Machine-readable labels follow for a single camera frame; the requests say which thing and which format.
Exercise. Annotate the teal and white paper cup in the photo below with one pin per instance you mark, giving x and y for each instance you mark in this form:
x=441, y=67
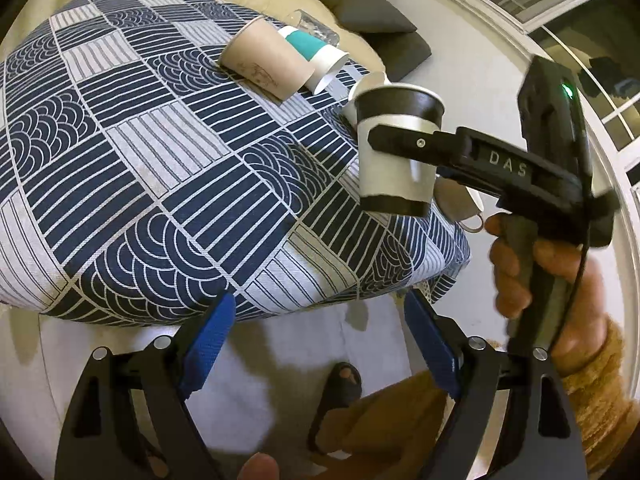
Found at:
x=325, y=59

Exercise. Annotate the white framed window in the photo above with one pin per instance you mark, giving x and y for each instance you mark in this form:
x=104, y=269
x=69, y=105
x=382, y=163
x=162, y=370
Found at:
x=598, y=41

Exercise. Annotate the person's right hand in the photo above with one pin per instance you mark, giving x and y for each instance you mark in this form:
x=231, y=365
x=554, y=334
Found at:
x=586, y=326

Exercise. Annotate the person's left hand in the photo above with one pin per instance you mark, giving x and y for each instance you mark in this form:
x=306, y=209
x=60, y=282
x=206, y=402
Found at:
x=260, y=466

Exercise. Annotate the black and white paper cup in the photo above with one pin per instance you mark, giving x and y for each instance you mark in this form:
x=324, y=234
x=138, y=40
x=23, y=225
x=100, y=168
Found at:
x=395, y=123

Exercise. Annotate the brown kraft paper cup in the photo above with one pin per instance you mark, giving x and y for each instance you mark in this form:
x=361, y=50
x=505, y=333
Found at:
x=261, y=55

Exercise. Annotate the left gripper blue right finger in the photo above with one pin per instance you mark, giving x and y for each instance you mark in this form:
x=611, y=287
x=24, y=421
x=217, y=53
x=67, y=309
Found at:
x=539, y=438

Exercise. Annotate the clear drinking glass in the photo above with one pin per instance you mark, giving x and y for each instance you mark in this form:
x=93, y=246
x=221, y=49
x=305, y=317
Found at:
x=312, y=26

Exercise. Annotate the pink and white paper cup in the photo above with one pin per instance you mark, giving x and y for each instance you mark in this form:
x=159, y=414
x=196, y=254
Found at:
x=357, y=96

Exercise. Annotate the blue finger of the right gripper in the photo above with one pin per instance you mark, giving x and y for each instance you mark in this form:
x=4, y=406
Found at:
x=430, y=148
x=449, y=173

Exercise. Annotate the beige ceramic mug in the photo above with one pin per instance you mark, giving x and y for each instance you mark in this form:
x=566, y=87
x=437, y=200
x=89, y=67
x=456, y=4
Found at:
x=460, y=204

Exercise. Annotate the blue patterned tablecloth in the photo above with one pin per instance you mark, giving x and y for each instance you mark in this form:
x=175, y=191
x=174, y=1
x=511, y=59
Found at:
x=140, y=180

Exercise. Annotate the person's foot in sandal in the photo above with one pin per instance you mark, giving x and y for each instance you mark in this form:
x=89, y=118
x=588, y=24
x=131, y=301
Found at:
x=343, y=387

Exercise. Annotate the right forearm brown fleece sleeve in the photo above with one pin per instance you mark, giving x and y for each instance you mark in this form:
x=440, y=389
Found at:
x=608, y=419

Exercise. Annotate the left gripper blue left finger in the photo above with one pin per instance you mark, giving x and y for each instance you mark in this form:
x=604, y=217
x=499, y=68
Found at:
x=100, y=438

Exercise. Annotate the right dark grey cushion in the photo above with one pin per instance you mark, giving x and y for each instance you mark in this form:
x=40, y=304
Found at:
x=369, y=16

